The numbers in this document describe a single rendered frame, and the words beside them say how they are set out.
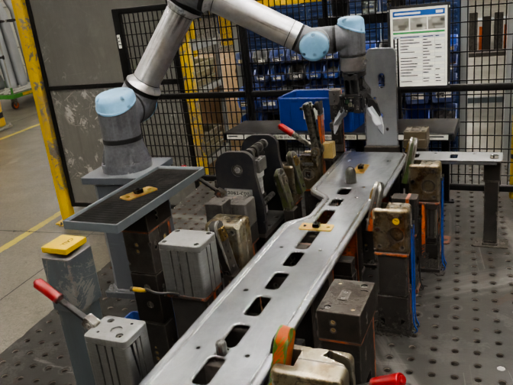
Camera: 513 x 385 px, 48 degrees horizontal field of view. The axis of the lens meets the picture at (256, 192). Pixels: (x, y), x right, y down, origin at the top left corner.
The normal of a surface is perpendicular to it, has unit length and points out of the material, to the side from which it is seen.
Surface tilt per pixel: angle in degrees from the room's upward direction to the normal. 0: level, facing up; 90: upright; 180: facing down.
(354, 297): 0
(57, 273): 90
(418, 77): 90
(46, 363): 0
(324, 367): 0
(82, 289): 90
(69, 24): 91
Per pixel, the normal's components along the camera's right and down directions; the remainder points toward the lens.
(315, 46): -0.14, 0.35
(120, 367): -0.39, 0.35
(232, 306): -0.11, -0.94
